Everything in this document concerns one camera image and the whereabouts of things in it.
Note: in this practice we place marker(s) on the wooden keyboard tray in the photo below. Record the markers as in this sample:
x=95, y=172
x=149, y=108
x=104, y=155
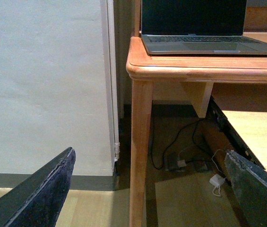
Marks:
x=244, y=123

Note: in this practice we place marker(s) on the wooden desk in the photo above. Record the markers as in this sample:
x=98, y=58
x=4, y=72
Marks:
x=197, y=74

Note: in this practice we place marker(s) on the white wall pipe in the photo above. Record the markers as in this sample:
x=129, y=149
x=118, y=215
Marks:
x=108, y=34

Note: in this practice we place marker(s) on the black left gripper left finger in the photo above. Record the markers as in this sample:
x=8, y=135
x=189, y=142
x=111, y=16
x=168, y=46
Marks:
x=38, y=200

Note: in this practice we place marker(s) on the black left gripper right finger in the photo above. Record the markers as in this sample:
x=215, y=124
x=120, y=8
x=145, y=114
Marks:
x=249, y=183

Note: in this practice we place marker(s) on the grey laptop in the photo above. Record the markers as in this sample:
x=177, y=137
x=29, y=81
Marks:
x=197, y=27

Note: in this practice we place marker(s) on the dark power strip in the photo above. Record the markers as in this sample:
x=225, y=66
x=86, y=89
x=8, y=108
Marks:
x=173, y=162

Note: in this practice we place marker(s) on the white power adapter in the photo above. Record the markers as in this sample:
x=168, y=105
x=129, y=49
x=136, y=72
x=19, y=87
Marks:
x=217, y=180

